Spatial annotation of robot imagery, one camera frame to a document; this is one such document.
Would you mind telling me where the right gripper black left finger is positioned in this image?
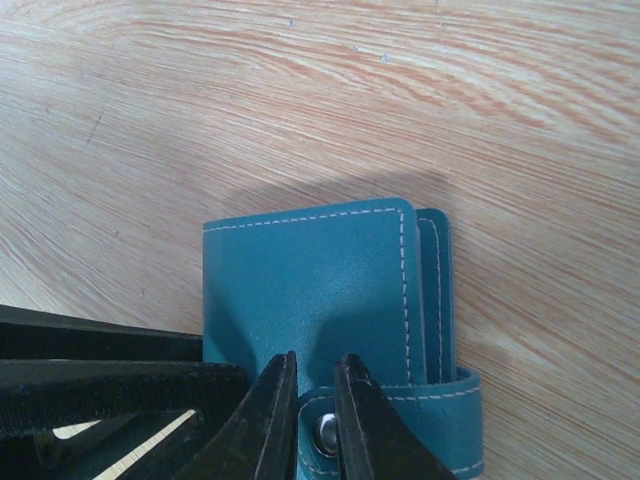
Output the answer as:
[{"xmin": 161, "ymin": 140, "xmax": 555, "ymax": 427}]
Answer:
[{"xmin": 177, "ymin": 351, "xmax": 298, "ymax": 480}]

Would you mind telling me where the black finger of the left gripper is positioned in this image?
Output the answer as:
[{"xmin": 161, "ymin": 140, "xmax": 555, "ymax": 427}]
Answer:
[{"xmin": 1, "ymin": 306, "xmax": 248, "ymax": 479}]

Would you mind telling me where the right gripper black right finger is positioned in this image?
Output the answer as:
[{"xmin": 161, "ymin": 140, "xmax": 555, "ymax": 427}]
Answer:
[{"xmin": 333, "ymin": 354, "xmax": 470, "ymax": 479}]

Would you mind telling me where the teal card holder wallet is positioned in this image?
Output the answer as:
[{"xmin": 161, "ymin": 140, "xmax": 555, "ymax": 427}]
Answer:
[{"xmin": 202, "ymin": 198, "xmax": 485, "ymax": 479}]

